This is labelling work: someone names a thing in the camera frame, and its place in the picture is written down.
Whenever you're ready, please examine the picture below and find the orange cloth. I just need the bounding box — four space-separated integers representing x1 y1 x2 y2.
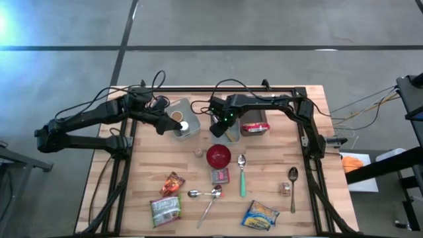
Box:
341 155 364 174

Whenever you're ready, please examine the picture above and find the black equipment stand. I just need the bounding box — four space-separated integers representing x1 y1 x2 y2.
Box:
345 145 423 232

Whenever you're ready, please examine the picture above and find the white container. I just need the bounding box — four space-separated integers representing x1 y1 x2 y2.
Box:
375 147 406 163

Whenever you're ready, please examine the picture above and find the red patterned tin box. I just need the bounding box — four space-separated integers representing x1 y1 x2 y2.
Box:
210 167 231 185

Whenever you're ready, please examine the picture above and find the dark grey plastic bin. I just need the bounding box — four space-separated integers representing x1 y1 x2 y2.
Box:
238 107 269 137

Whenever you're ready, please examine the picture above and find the green white noodle packet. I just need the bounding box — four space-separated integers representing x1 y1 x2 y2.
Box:
149 194 182 228

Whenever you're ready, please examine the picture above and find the white board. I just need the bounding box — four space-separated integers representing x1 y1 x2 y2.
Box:
339 151 379 193

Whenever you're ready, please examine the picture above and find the blue yellow noodle packet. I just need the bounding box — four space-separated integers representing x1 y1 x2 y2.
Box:
240 200 281 231

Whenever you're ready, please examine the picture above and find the black table frame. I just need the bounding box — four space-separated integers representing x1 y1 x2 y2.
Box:
0 140 54 238

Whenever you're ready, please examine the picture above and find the black aluminium frame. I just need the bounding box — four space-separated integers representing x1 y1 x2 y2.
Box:
77 79 360 237

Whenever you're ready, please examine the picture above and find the dark metal spoon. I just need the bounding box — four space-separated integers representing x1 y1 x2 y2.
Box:
287 166 299 214

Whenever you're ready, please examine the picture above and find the red and black bowl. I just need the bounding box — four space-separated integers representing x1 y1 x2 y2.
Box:
206 144 232 170

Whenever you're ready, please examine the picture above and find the orange snack packet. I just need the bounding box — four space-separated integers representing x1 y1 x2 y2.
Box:
159 171 186 198

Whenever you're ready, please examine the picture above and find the white plastic bin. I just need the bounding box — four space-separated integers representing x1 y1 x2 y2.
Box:
167 97 202 142

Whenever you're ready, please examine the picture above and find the red ramen noodle packet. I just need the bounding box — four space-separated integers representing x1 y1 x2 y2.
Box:
241 122 271 134

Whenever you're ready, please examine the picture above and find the light grey plastic bin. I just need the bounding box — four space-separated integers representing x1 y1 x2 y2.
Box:
210 112 242 145

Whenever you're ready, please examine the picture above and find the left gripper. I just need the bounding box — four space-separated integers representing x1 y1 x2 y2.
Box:
125 87 183 136

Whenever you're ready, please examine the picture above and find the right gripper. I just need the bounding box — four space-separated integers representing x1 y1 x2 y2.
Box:
208 95 244 138

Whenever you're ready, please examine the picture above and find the long silver spoon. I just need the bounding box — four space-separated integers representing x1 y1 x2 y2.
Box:
196 184 223 229

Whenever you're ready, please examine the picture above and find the teal-handled spoon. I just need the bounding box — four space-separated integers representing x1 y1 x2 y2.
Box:
237 153 247 198

